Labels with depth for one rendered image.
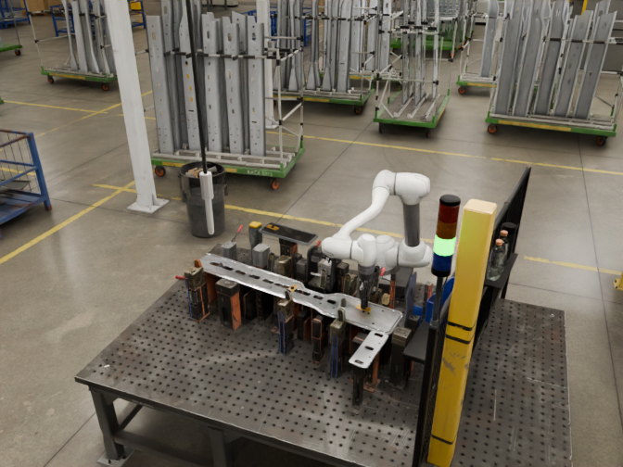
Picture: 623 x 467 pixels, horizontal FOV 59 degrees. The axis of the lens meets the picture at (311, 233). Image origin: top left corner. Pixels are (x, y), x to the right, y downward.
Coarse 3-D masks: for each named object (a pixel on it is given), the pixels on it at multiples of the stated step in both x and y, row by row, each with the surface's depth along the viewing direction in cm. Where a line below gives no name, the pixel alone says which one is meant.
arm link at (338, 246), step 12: (372, 192) 318; (384, 192) 314; (372, 204) 310; (384, 204) 312; (360, 216) 302; (372, 216) 305; (348, 228) 297; (324, 240) 290; (336, 240) 287; (348, 240) 287; (324, 252) 289; (336, 252) 286; (348, 252) 284
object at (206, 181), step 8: (192, 24) 72; (192, 32) 72; (192, 40) 72; (192, 48) 73; (192, 56) 73; (192, 64) 74; (200, 112) 77; (200, 120) 78; (200, 128) 78; (200, 136) 79; (200, 144) 79; (200, 176) 81; (208, 176) 81; (200, 184) 82; (208, 184) 82; (208, 192) 82; (208, 200) 83; (208, 208) 83; (208, 216) 83; (208, 224) 84
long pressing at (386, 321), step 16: (208, 256) 360; (208, 272) 343; (224, 272) 342; (256, 272) 342; (272, 272) 341; (256, 288) 327; (272, 288) 326; (304, 288) 325; (304, 304) 313; (320, 304) 312; (336, 304) 312; (352, 304) 312; (368, 304) 312; (352, 320) 299; (368, 320) 299; (384, 320) 299; (400, 320) 300
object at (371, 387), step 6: (372, 348) 283; (378, 354) 288; (372, 366) 289; (372, 372) 291; (372, 378) 293; (366, 384) 296; (372, 384) 296; (378, 384) 298; (366, 390) 294; (372, 390) 293
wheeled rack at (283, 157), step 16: (176, 48) 695; (272, 48) 694; (288, 48) 688; (256, 144) 776; (160, 160) 719; (176, 160) 719; (192, 160) 717; (208, 160) 714; (224, 160) 708; (240, 160) 708; (256, 160) 716; (272, 160) 716; (288, 160) 710; (160, 176) 740; (272, 176) 687
